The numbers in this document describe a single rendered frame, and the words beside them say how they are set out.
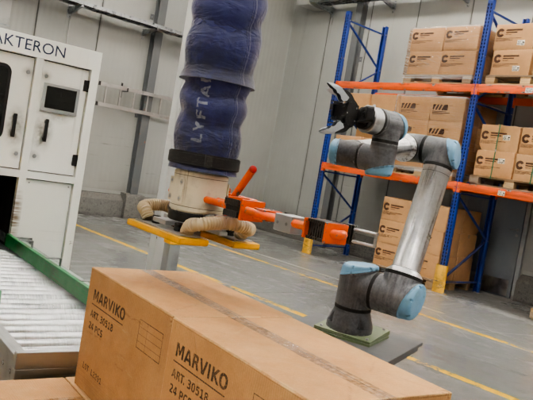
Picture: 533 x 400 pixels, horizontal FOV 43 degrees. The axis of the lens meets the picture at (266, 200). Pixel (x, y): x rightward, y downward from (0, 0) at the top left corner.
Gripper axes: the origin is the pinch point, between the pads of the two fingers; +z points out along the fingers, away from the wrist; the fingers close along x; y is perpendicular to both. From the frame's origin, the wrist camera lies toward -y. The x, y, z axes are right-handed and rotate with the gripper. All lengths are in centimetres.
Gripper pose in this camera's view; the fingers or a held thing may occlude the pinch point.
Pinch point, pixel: (324, 106)
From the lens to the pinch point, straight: 204.4
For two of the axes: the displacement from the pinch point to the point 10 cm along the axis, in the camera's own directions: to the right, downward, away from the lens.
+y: -6.0, -1.4, 7.8
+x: 1.7, -9.8, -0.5
